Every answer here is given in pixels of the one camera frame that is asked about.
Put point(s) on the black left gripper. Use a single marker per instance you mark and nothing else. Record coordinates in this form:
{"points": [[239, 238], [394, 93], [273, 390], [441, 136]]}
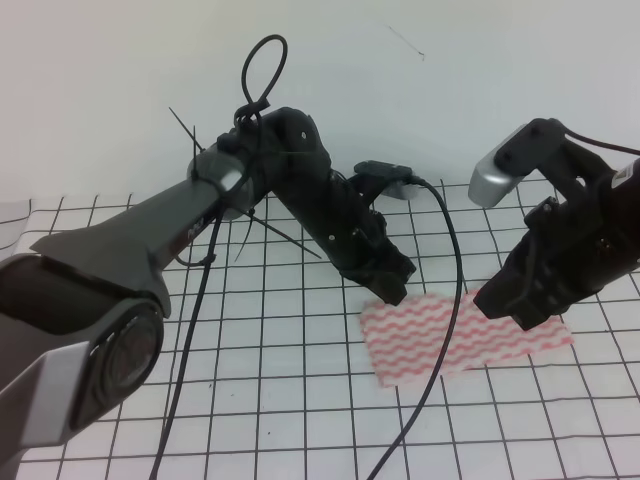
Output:
{"points": [[337, 213]]}

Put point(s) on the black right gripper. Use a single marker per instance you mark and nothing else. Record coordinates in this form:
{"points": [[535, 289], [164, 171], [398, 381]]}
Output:
{"points": [[574, 246]]}

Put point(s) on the pink white wavy striped towel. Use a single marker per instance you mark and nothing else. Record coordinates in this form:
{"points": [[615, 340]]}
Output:
{"points": [[404, 341]]}

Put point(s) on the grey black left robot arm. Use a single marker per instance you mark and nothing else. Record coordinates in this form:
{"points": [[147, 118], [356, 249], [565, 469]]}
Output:
{"points": [[82, 313]]}

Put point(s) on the white black grid tablecloth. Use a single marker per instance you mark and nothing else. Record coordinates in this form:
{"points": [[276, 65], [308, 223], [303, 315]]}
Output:
{"points": [[279, 384]]}

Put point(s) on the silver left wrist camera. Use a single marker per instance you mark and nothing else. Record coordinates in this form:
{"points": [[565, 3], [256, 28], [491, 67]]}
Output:
{"points": [[403, 189]]}

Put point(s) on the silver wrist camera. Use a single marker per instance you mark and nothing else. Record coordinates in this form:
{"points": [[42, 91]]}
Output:
{"points": [[403, 189], [489, 184]]}

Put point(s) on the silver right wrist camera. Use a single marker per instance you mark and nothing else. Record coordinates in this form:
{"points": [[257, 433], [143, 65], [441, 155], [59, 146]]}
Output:
{"points": [[489, 184]]}

